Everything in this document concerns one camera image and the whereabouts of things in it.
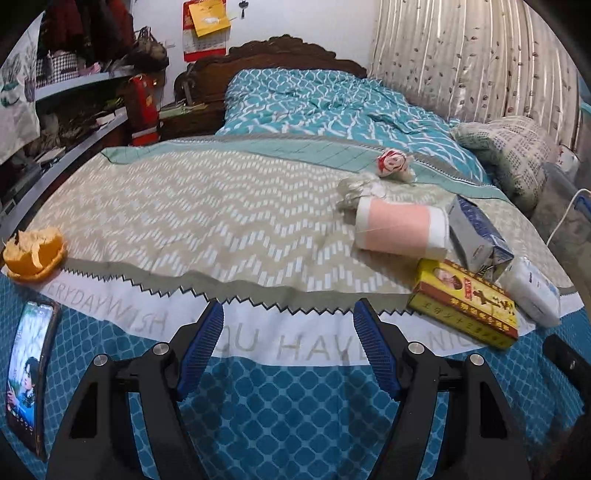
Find leaf print curtain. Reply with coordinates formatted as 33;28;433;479
369;0;583;153

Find wooden nightstand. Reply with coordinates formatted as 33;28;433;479
158;102;228;142

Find smartphone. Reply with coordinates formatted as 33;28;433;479
4;300;62;462

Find grey shelf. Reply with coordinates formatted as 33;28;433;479
0;67;137;232

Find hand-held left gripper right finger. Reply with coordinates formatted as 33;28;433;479
353;298;550;480

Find white tissue pack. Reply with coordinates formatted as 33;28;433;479
501;256;561;328

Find pink paper cup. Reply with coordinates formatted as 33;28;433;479
353;196;451;260

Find yellow cardboard box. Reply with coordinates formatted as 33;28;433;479
406;258;520;350

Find blue milk carton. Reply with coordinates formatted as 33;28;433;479
447;194;515;281

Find orange peel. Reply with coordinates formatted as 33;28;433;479
2;226;68;283

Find checked pillow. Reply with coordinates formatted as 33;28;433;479
450;115;557;214

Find teal patterned quilt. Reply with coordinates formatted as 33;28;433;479
215;68;490;185

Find red and white wrapper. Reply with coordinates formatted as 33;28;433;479
376;149;415;182

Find patterned bedsheet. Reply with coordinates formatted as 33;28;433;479
0;136;583;480

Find red wall calendar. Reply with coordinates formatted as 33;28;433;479
183;0;230;63

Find houndstooth bag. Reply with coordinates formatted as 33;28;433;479
36;52;80;88

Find white cable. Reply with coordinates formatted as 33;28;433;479
546;188;591;246

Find hanging clothes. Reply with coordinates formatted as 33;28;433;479
38;0;136;63

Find yellow envelope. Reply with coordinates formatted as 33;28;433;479
188;0;232;38

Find brown handbag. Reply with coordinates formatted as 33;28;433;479
130;26;170;71

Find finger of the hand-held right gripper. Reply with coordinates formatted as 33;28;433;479
542;335;591;388

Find carved wooden headboard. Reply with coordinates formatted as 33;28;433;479
173;39;368;109

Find red bag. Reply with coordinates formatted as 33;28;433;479
124;75;161;147

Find white embroidered cloth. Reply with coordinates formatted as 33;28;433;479
0;14;43;163

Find white plastic bag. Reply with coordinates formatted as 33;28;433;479
336;174;386;213

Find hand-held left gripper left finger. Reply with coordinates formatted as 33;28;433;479
46;300;225;480

